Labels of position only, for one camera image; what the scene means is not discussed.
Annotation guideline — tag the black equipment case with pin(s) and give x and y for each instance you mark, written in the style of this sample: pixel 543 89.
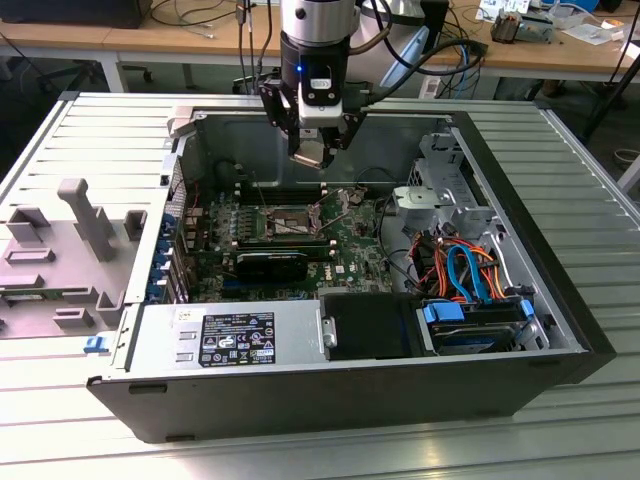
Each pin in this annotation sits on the black equipment case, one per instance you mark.
pixel 75 12

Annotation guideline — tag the black speaker box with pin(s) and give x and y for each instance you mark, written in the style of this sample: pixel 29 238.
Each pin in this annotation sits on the black speaker box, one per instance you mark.
pixel 440 20

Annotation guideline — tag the silver drive cage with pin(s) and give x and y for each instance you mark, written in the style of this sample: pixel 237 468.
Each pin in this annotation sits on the silver drive cage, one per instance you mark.
pixel 420 200

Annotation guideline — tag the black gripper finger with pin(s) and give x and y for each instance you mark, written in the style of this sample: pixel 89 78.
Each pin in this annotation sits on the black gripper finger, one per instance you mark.
pixel 282 110
pixel 352 125

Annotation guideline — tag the green motherboard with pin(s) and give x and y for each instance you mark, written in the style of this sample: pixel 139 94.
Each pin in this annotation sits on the green motherboard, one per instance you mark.
pixel 350 250

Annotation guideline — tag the copper coil device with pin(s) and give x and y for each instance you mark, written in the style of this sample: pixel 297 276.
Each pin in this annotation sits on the copper coil device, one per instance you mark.
pixel 506 29

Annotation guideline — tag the white black-faced wrist camera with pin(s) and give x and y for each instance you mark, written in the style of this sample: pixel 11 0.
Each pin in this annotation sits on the white black-faced wrist camera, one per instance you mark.
pixel 322 112

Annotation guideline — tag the grey desk device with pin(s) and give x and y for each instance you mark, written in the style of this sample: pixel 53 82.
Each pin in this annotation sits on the grey desk device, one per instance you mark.
pixel 537 30

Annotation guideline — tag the wooden desk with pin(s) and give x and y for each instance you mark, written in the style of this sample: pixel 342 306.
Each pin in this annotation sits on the wooden desk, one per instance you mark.
pixel 75 37

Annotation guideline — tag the small black box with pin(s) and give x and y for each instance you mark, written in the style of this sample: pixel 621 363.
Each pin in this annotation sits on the small black box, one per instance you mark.
pixel 477 48

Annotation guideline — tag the grey parts rack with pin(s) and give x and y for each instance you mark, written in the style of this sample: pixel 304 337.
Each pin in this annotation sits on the grey parts rack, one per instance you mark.
pixel 70 272

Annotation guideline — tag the black graphics card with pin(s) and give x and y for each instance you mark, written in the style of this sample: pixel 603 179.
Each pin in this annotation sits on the black graphics card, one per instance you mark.
pixel 272 269

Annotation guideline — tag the hard disk in blue carrier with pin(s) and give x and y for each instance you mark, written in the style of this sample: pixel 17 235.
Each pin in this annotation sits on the hard disk in blue carrier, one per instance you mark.
pixel 442 314

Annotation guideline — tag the black tripod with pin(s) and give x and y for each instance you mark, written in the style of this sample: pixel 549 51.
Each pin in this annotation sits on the black tripod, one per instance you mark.
pixel 607 103

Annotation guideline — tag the green RAM stick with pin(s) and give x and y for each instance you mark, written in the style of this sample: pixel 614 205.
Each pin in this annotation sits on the green RAM stick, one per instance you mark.
pixel 30 295

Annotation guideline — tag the CPU socket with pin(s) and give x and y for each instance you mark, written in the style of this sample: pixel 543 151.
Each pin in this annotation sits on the CPU socket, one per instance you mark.
pixel 295 227

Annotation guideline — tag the silver CPU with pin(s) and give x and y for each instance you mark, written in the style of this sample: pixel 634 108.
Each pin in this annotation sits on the silver CPU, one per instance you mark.
pixel 307 155

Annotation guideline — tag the black PC case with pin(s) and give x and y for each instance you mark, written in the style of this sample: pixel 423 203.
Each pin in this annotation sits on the black PC case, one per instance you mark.
pixel 300 400

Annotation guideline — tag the black drive bay box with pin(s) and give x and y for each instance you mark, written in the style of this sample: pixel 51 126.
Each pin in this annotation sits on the black drive bay box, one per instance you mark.
pixel 370 325

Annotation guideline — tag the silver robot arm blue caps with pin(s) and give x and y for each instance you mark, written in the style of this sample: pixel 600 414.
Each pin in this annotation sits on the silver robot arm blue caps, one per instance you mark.
pixel 320 22

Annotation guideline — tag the white papers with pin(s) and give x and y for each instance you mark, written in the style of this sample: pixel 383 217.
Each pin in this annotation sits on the white papers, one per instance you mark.
pixel 590 32

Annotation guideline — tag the silver hinge bracket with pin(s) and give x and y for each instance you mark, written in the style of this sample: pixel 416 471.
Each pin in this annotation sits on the silver hinge bracket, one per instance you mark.
pixel 330 332

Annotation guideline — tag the silver power supply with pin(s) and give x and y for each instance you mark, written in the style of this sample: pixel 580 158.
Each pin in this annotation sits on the silver power supply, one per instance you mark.
pixel 160 325

